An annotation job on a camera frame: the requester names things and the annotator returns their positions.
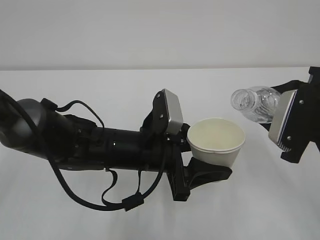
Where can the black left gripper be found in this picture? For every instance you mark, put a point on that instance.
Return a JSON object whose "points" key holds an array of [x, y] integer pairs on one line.
{"points": [[181, 178]]}

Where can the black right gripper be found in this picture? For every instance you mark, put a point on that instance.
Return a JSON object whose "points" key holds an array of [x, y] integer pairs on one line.
{"points": [[311, 94]]}

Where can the white paper cup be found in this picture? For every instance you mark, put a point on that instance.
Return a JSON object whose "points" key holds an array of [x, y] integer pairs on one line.
{"points": [[216, 141]]}

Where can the clear water bottle green label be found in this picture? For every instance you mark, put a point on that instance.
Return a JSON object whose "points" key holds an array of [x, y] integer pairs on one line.
{"points": [[258, 103]]}

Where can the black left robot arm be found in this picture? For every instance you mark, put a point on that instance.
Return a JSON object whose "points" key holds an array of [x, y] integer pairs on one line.
{"points": [[71, 143]]}

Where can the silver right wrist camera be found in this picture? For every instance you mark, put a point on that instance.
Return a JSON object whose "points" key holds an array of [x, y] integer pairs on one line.
{"points": [[283, 120]]}

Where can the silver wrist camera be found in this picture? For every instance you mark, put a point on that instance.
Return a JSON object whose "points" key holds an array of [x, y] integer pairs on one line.
{"points": [[167, 117], [283, 120]]}

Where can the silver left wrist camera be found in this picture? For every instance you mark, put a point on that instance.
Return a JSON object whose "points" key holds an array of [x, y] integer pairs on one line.
{"points": [[167, 117]]}

